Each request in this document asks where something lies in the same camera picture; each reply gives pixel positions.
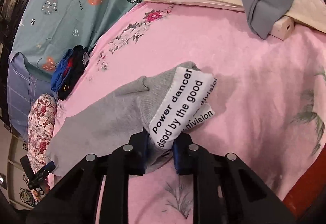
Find blue pillow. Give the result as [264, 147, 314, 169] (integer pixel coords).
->
[7, 53, 57, 141]

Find red rose floral quilt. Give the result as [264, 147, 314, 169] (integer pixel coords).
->
[27, 93, 57, 173]

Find folded black and blue clothes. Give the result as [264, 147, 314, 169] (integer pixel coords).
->
[50, 45, 89, 101]

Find white power bank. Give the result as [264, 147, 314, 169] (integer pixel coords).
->
[269, 16, 295, 41]

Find teal heart-print bedsheet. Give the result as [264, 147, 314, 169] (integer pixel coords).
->
[9, 0, 141, 80]

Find grey sweatpants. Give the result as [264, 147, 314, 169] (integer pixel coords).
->
[46, 62, 217, 177]

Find pink floral blanket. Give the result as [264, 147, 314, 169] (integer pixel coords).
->
[47, 1, 326, 224]

